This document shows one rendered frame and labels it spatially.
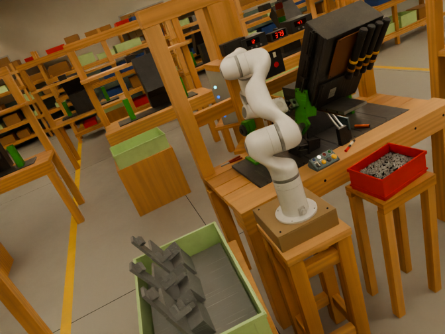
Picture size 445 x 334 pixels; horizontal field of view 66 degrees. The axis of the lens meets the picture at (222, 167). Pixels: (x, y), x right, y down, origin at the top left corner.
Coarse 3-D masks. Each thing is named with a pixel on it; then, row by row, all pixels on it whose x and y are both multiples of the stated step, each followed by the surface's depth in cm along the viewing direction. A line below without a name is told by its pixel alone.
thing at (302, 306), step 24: (264, 240) 169; (312, 264) 149; (336, 264) 160; (288, 288) 180; (336, 288) 192; (360, 288) 161; (288, 312) 193; (312, 312) 157; (336, 312) 198; (360, 312) 167
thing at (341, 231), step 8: (256, 224) 169; (344, 224) 149; (264, 232) 162; (328, 232) 148; (336, 232) 146; (344, 232) 146; (312, 240) 147; (320, 240) 145; (328, 240) 144; (336, 240) 146; (296, 248) 146; (304, 248) 144; (312, 248) 143; (320, 248) 144; (280, 256) 148; (288, 256) 143; (296, 256) 142; (304, 256) 143; (288, 264) 142
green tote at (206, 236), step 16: (208, 224) 163; (176, 240) 160; (192, 240) 162; (208, 240) 165; (224, 240) 148; (144, 256) 158; (240, 272) 128; (144, 304) 137; (256, 304) 116; (144, 320) 127; (256, 320) 108
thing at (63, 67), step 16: (96, 32) 765; (128, 48) 794; (64, 64) 761; (96, 64) 774; (176, 64) 882; (48, 80) 750; (96, 80) 795; (112, 80) 796; (64, 96) 775; (112, 96) 815; (144, 96) 880; (64, 112) 784; (80, 128) 842; (96, 128) 815
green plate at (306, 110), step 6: (306, 90) 193; (300, 96) 199; (306, 96) 194; (300, 102) 200; (306, 102) 195; (300, 108) 201; (306, 108) 196; (312, 108) 199; (300, 114) 202; (306, 114) 197; (312, 114) 200; (300, 120) 204
